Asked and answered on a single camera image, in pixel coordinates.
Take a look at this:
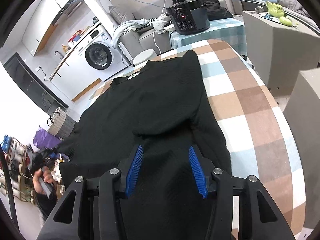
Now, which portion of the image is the black knit sweater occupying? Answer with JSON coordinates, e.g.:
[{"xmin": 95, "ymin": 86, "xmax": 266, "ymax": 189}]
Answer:
[{"xmin": 59, "ymin": 50, "xmax": 231, "ymax": 239}]

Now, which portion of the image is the person's left hand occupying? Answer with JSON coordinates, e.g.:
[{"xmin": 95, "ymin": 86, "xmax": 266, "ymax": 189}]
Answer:
[{"xmin": 33, "ymin": 166, "xmax": 56, "ymax": 194}]

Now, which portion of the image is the purple bag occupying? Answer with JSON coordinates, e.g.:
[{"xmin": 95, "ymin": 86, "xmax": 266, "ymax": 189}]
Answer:
[{"xmin": 33, "ymin": 127, "xmax": 62, "ymax": 149}]

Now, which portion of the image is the cluttered shelf rack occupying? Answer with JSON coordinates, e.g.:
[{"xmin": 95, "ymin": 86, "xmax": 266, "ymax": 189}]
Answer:
[{"xmin": 0, "ymin": 134, "xmax": 63, "ymax": 203}]

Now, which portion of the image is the woven laundry basket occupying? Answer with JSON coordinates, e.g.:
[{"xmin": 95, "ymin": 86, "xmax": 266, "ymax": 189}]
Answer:
[{"xmin": 47, "ymin": 107, "xmax": 76, "ymax": 140}]

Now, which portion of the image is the checkered plaid tablecloth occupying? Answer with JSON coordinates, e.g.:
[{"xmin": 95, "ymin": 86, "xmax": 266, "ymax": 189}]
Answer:
[{"xmin": 89, "ymin": 39, "xmax": 307, "ymax": 235}]

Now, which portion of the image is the grey storage box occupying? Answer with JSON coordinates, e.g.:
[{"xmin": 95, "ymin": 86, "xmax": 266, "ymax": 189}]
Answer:
[
  {"xmin": 284, "ymin": 68, "xmax": 320, "ymax": 229},
  {"xmin": 242, "ymin": 11, "xmax": 319, "ymax": 97}
]

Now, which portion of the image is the white front-load washing machine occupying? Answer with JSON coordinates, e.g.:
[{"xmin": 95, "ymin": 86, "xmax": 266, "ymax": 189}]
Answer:
[{"xmin": 75, "ymin": 23, "xmax": 131, "ymax": 81}]

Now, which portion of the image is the white round stool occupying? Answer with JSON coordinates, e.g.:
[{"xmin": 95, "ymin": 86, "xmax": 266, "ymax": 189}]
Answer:
[{"xmin": 132, "ymin": 49, "xmax": 157, "ymax": 66}]

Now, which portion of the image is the range hood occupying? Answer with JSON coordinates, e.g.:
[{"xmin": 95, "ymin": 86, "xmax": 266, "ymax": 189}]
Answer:
[{"xmin": 52, "ymin": 0, "xmax": 83, "ymax": 26}]

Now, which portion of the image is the grey white blanket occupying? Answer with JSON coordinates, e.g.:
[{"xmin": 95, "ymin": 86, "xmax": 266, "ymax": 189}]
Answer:
[{"xmin": 111, "ymin": 15, "xmax": 173, "ymax": 48}]

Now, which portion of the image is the grey sofa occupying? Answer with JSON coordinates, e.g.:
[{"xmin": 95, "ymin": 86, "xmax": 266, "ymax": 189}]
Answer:
[{"xmin": 108, "ymin": 0, "xmax": 173, "ymax": 57}]

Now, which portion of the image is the light blue checkered side cloth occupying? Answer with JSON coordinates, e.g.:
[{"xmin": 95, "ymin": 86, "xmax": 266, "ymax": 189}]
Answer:
[{"xmin": 169, "ymin": 18, "xmax": 247, "ymax": 56}]

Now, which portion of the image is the green plush toy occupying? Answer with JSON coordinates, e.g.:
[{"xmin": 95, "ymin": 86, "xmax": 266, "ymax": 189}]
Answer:
[{"xmin": 266, "ymin": 1, "xmax": 293, "ymax": 27}]

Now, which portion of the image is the dark electric pressure cooker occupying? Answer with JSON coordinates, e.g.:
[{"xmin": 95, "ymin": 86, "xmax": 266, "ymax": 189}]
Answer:
[{"xmin": 166, "ymin": 0, "xmax": 210, "ymax": 35}]

